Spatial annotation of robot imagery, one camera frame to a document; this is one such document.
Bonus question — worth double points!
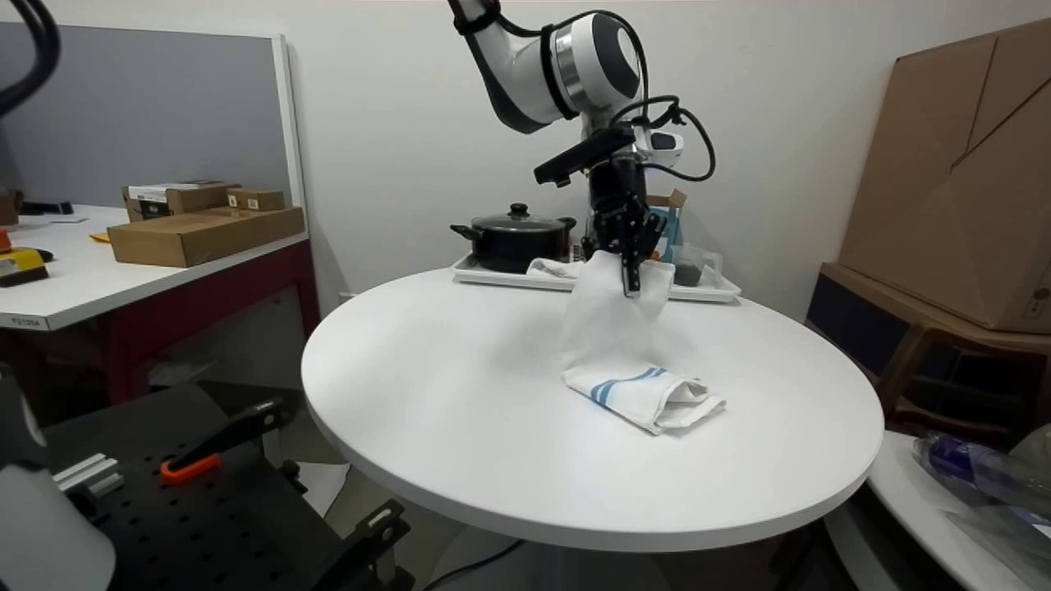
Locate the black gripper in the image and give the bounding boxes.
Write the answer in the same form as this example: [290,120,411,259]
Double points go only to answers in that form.
[589,159,665,294]

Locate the white towel with blue stripes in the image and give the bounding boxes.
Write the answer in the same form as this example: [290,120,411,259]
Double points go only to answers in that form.
[559,246,728,440]

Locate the white rounded robot base housing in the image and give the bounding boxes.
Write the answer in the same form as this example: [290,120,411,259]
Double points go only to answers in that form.
[0,365,119,591]

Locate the blue and red printed carton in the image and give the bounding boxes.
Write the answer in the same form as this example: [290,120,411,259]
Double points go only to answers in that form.
[642,190,690,267]

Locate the white rectangular tray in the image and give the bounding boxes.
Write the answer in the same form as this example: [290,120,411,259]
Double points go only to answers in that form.
[451,246,746,305]

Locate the white cloth with red stripes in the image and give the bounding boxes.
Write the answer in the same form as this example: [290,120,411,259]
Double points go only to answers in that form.
[526,256,586,291]

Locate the black cooking pot with lid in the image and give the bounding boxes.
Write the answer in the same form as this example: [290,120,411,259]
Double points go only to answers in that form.
[448,201,578,275]

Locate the dark wooden shelf unit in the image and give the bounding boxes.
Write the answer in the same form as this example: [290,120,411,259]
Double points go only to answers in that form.
[804,259,1051,452]

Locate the large brown cardboard box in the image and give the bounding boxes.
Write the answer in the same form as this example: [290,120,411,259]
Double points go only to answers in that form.
[833,14,1051,335]

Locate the small closed cardboard box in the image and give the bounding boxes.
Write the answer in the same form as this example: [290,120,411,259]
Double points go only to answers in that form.
[222,184,290,213]

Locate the flat brown cardboard box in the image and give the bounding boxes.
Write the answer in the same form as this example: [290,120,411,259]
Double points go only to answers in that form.
[105,204,307,270]

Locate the open small cardboard box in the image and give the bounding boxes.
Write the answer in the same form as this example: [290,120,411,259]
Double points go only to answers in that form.
[121,179,234,227]

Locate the grey partition panel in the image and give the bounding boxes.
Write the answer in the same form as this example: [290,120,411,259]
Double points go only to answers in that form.
[0,20,307,209]

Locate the silver aluminium bars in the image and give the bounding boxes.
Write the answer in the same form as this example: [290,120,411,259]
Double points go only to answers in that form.
[50,450,125,500]

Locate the yellow and black tool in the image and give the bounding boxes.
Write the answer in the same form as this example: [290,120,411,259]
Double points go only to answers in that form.
[0,246,57,288]

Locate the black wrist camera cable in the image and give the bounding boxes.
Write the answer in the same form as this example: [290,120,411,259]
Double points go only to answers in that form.
[610,96,720,188]

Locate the black floor cable under table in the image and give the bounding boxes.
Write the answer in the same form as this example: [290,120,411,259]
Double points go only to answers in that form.
[420,534,528,591]

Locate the black clamp with orange handle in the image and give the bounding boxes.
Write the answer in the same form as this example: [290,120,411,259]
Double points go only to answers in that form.
[157,395,294,490]

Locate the white desk with red frame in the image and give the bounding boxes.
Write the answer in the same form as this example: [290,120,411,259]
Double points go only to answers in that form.
[0,201,323,409]

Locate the thick black cable loop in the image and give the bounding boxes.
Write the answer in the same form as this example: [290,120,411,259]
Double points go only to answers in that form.
[0,0,62,111]

